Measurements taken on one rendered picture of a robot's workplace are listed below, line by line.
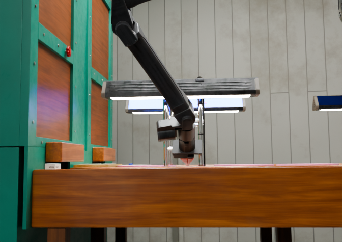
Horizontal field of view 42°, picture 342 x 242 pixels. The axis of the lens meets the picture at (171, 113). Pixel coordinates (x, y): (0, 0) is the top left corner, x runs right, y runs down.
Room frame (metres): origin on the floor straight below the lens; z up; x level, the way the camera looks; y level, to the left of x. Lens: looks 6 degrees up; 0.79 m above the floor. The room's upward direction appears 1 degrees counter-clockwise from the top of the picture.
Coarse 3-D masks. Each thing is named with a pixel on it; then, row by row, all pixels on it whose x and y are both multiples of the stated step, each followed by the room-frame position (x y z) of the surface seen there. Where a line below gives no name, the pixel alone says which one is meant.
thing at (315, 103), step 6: (318, 96) 2.28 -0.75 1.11; (324, 96) 2.27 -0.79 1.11; (330, 96) 2.27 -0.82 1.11; (336, 96) 2.27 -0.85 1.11; (312, 102) 2.31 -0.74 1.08; (318, 102) 2.26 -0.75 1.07; (324, 102) 2.25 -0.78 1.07; (330, 102) 2.25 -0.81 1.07; (336, 102) 2.25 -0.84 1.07; (312, 108) 2.31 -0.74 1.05; (318, 108) 2.25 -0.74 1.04; (324, 108) 2.24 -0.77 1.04; (330, 108) 2.24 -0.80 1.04; (336, 108) 2.24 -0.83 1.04
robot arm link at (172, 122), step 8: (160, 120) 1.48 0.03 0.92; (168, 120) 1.47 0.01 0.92; (176, 120) 1.47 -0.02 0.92; (184, 120) 1.40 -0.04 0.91; (192, 120) 1.42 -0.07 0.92; (160, 128) 1.46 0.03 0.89; (168, 128) 1.46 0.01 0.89; (184, 128) 1.44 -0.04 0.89; (192, 128) 1.44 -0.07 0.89; (160, 136) 1.47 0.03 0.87; (168, 136) 1.47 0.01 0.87
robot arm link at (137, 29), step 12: (120, 24) 1.14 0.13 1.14; (120, 36) 1.17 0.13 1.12; (132, 36) 1.17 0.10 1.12; (144, 36) 1.23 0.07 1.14; (132, 48) 1.23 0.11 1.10; (144, 48) 1.23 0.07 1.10; (144, 60) 1.26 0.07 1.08; (156, 60) 1.27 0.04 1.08; (156, 72) 1.30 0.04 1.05; (168, 72) 1.33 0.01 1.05; (156, 84) 1.33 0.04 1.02; (168, 84) 1.33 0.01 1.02; (168, 96) 1.36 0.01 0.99; (180, 96) 1.37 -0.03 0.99; (180, 108) 1.39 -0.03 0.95; (192, 108) 1.43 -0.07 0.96; (180, 120) 1.42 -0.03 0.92
